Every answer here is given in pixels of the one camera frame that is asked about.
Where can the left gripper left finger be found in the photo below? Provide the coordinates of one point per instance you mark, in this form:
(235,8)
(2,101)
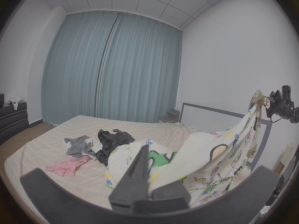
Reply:
(133,181)

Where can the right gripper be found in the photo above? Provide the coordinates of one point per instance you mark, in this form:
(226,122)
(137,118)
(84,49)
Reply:
(275,108)

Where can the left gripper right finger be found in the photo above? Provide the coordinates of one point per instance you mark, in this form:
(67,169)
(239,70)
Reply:
(172,194)

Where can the white printed pyjama top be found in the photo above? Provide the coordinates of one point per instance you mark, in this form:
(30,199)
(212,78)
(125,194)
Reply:
(200,162)

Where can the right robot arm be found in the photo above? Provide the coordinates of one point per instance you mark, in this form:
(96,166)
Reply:
(289,111)

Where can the black garment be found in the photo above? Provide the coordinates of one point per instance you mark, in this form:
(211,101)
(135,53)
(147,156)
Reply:
(112,143)

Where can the bed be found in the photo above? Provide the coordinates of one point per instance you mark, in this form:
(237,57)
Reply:
(70,185)

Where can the grey garment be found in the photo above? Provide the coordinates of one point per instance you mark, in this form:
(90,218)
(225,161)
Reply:
(77,148)

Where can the pink garment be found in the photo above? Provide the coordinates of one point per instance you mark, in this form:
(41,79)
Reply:
(67,168)

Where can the grey bedside table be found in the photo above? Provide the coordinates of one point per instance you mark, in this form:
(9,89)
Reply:
(169,118)

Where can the blue-green curtain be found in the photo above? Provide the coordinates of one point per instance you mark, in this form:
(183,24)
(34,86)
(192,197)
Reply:
(130,73)

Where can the black chest of drawers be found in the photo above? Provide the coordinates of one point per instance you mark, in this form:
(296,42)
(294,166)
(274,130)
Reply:
(14,122)

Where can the white crumpled cloth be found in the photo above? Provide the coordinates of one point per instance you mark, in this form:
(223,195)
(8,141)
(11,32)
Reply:
(14,100)

